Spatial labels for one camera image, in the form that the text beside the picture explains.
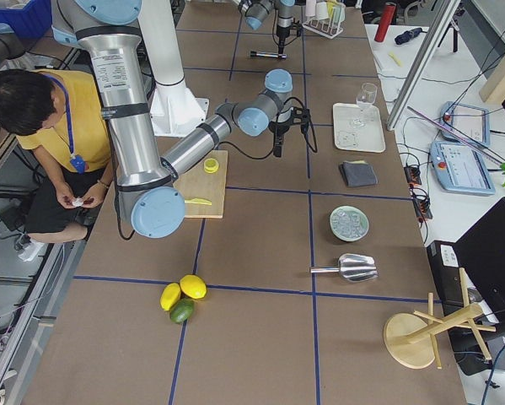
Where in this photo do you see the green bowl of ice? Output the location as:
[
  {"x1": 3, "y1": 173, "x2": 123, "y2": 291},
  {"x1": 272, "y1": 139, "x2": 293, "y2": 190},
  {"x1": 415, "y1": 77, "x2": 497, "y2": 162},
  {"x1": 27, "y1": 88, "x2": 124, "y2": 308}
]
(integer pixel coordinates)
[{"x1": 329, "y1": 206, "x2": 369, "y2": 242}]

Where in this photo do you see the green lime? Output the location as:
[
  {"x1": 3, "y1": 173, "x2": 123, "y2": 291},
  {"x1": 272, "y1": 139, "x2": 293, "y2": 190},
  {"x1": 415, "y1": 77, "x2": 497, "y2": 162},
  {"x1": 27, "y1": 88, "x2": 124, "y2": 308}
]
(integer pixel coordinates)
[{"x1": 169, "y1": 298, "x2": 195, "y2": 324}]

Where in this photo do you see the grey folded cloth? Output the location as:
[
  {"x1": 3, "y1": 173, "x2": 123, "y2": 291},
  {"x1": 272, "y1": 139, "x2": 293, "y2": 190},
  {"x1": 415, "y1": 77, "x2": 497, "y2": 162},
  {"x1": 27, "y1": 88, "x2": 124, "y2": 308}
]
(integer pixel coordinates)
[{"x1": 338, "y1": 160, "x2": 378, "y2": 187}]

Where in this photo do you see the long metal grabber tool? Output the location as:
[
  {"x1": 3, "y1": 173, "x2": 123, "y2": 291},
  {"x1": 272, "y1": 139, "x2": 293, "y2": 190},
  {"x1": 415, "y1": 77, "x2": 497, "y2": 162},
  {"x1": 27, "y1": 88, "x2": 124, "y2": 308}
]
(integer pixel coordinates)
[{"x1": 407, "y1": 106, "x2": 505, "y2": 187}]

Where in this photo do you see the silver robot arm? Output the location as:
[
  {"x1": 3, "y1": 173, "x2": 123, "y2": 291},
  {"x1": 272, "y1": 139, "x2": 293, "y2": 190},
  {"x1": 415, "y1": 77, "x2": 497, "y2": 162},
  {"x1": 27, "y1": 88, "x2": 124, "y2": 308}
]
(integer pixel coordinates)
[
  {"x1": 51, "y1": 1, "x2": 310, "y2": 238},
  {"x1": 233, "y1": 0, "x2": 303, "y2": 60}
]

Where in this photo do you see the bamboo cutting board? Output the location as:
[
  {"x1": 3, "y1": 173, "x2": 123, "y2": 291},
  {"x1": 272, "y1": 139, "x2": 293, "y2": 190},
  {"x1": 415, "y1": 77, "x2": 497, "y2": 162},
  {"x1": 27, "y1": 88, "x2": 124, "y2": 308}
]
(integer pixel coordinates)
[{"x1": 174, "y1": 150, "x2": 228, "y2": 219}]

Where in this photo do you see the aluminium frame post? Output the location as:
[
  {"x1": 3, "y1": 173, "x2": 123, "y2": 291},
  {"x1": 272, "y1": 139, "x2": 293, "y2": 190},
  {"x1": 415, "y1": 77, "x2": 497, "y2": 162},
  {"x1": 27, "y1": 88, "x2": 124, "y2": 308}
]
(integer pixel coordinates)
[{"x1": 386, "y1": 0, "x2": 459, "y2": 131}]

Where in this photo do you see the blue storage bin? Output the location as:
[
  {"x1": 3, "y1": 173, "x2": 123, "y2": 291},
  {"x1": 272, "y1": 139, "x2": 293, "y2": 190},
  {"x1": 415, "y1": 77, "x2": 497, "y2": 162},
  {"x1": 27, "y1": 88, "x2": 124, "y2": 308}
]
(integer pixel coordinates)
[{"x1": 0, "y1": 0, "x2": 52, "y2": 39}]

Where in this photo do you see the folded dark blue umbrella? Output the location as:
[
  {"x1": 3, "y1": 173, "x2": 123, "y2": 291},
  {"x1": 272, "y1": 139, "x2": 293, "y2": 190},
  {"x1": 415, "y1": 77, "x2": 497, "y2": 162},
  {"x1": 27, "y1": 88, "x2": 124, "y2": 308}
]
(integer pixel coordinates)
[{"x1": 395, "y1": 27, "x2": 427, "y2": 46}]

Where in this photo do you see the blue teach pendant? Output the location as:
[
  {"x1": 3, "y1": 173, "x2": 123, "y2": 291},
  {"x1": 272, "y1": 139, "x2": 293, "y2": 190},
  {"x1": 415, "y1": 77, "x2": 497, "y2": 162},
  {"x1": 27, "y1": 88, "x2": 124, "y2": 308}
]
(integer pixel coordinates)
[
  {"x1": 430, "y1": 141, "x2": 496, "y2": 196},
  {"x1": 438, "y1": 101, "x2": 491, "y2": 146}
]

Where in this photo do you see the steel ice scoop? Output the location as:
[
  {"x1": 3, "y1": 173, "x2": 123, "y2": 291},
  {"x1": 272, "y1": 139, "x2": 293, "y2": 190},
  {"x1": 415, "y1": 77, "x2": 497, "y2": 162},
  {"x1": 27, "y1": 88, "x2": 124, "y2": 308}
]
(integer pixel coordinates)
[{"x1": 310, "y1": 253, "x2": 379, "y2": 283}]

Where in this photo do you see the small yellow plastic tool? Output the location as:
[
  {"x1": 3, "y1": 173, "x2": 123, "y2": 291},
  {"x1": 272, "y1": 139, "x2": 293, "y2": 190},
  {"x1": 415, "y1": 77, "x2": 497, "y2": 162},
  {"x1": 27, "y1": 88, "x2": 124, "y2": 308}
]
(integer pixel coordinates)
[{"x1": 388, "y1": 52, "x2": 403, "y2": 67}]

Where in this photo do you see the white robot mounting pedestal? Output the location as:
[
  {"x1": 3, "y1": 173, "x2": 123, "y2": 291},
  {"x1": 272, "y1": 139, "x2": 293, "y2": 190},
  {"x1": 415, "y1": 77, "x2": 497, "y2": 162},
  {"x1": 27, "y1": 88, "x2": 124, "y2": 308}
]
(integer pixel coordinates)
[{"x1": 138, "y1": 0, "x2": 209, "y2": 138}]

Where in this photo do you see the person in yellow shirt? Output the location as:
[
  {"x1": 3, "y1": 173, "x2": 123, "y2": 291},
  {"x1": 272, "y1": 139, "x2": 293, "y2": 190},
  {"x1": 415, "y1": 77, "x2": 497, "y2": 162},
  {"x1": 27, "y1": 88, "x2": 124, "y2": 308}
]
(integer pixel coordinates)
[{"x1": 0, "y1": 69, "x2": 113, "y2": 243}]

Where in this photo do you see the wooden mug tree stand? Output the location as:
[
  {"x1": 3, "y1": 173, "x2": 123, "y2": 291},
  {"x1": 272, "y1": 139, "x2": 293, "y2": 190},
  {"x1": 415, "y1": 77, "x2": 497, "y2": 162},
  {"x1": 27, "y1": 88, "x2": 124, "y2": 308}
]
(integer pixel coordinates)
[{"x1": 383, "y1": 268, "x2": 496, "y2": 370}]

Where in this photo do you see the clear wine glass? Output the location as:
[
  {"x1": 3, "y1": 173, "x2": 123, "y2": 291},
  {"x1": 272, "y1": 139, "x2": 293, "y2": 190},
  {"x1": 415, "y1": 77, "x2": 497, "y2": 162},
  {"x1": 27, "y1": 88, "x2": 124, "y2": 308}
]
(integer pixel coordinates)
[{"x1": 350, "y1": 83, "x2": 378, "y2": 128}]

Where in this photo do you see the whole yellow lemon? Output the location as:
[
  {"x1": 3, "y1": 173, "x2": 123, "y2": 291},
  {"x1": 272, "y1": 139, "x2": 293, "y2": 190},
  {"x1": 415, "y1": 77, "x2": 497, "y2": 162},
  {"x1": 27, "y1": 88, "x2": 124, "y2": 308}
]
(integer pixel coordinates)
[
  {"x1": 159, "y1": 283, "x2": 181, "y2": 311},
  {"x1": 180, "y1": 274, "x2": 207, "y2": 300}
]

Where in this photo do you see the red bottle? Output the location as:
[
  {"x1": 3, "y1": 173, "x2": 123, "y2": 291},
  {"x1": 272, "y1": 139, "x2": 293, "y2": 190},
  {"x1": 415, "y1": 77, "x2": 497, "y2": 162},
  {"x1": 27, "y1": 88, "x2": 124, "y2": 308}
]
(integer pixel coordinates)
[{"x1": 373, "y1": 2, "x2": 397, "y2": 43}]

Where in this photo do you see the near blue teach pendant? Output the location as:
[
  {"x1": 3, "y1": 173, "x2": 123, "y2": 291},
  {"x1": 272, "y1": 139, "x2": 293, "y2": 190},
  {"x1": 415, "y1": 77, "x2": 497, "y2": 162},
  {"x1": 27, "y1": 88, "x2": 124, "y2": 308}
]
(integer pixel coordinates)
[{"x1": 430, "y1": 141, "x2": 496, "y2": 196}]

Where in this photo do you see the black laptop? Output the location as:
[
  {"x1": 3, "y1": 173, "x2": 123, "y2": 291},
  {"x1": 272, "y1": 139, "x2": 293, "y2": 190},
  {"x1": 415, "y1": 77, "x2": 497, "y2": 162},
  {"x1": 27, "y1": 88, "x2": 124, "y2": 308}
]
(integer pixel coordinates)
[{"x1": 427, "y1": 197, "x2": 505, "y2": 356}]

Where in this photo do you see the cream bear serving tray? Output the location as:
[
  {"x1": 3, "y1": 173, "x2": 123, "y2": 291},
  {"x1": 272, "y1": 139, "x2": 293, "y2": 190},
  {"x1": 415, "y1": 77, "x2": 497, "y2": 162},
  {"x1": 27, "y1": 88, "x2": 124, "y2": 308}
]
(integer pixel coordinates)
[{"x1": 332, "y1": 103, "x2": 386, "y2": 153}]

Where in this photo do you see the white wire cup rack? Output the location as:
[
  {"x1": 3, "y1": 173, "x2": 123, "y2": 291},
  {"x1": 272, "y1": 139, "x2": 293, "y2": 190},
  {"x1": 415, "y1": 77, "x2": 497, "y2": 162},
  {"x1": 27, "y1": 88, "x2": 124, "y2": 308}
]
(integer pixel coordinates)
[{"x1": 303, "y1": 0, "x2": 346, "y2": 39}]

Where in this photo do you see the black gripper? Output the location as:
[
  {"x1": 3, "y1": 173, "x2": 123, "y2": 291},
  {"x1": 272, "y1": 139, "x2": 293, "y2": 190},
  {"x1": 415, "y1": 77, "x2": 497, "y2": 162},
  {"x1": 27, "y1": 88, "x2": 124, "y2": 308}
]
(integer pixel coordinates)
[
  {"x1": 276, "y1": 17, "x2": 301, "y2": 56},
  {"x1": 268, "y1": 106, "x2": 310, "y2": 157}
]

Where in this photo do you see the far blue teach pendant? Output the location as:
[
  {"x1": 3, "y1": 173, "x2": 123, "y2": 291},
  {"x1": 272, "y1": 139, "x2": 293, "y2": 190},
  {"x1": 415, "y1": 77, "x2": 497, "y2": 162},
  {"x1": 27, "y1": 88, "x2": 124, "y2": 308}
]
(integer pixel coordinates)
[{"x1": 438, "y1": 101, "x2": 491, "y2": 146}]

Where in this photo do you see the yellow plastic knife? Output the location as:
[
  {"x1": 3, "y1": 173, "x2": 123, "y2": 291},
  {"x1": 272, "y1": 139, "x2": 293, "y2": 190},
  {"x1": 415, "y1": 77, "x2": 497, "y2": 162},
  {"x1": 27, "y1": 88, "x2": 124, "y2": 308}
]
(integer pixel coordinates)
[{"x1": 185, "y1": 197, "x2": 212, "y2": 206}]

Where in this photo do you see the yellow lemon half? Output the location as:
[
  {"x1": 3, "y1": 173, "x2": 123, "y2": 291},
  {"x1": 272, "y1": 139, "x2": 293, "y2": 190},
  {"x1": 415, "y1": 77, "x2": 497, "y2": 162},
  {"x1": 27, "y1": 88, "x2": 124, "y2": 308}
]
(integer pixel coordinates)
[{"x1": 203, "y1": 158, "x2": 219, "y2": 174}]

